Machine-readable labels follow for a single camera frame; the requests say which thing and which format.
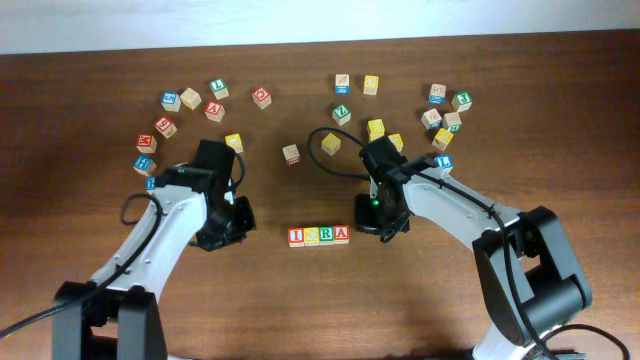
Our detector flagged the red letter a block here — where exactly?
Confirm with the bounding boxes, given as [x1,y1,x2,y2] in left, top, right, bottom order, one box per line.
[204,101,225,122]
[333,225,351,244]

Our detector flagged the green letter R block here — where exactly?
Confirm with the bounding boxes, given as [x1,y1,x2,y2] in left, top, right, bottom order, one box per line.
[319,226,335,245]

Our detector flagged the red letter I block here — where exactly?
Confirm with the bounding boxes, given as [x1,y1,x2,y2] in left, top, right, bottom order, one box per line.
[288,228,305,247]

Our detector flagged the yellow letter C block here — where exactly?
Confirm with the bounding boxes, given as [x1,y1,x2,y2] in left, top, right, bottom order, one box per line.
[303,227,320,247]

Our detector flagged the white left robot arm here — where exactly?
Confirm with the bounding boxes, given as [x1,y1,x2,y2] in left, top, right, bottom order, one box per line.
[52,140,256,360]

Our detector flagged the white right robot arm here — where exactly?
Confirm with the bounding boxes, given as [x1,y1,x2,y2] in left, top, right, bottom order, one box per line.
[355,137,592,359]

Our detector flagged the yellow block beside centre pair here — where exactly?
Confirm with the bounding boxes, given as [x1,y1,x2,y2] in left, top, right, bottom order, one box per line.
[388,133,404,152]

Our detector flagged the blue letter L block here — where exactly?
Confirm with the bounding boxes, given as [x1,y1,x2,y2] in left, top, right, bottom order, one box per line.
[434,154,454,173]

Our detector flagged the yellow block lower centre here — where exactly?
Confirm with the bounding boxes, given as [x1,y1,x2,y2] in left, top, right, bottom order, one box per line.
[369,133,385,143]

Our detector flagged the yellow block upper centre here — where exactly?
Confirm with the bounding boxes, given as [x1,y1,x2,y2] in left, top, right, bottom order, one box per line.
[367,119,385,134]

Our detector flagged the yellow framed wooden block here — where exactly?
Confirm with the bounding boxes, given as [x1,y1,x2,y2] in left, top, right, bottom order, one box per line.
[225,133,244,154]

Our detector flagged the yellow block mid centre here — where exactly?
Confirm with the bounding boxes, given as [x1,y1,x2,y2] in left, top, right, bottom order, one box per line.
[321,133,341,156]

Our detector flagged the blue letter H block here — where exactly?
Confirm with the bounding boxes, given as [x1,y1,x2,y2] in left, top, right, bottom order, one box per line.
[145,177,155,194]

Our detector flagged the yellow block right cluster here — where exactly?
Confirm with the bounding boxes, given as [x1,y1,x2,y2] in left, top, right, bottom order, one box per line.
[432,128,454,151]

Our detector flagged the wooden block blue edge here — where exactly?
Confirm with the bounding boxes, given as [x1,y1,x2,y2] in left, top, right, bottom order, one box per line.
[421,108,442,131]

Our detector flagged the green letter Z block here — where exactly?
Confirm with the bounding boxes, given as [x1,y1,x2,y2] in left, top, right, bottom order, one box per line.
[332,104,351,126]

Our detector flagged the red letter M block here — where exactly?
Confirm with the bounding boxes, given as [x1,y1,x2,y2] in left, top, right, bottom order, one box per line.
[136,134,157,154]

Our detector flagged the wooden block green side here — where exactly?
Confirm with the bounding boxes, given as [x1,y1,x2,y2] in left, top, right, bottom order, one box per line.
[442,112,462,133]

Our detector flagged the red number 6 block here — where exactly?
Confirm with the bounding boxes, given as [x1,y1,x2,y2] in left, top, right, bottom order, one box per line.
[154,116,177,139]

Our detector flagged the yellow block top row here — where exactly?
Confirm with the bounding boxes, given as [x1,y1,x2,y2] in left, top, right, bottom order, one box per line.
[363,75,379,96]

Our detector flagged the wooden H block blue side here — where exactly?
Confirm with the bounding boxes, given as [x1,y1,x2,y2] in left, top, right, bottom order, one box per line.
[428,83,446,105]

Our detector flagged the red letter Q block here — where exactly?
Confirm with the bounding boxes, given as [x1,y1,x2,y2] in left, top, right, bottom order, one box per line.
[252,87,272,109]

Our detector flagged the plain wooden block top left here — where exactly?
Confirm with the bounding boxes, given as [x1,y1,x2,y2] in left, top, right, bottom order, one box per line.
[180,88,202,110]

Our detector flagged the blue letter G block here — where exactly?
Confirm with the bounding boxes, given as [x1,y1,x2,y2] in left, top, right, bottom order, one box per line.
[161,92,181,112]

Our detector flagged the green letter J block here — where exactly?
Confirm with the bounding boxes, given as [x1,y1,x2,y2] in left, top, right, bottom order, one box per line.
[452,92,473,112]

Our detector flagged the green letter L block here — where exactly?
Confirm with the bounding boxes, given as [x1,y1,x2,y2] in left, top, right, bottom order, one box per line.
[209,78,229,100]

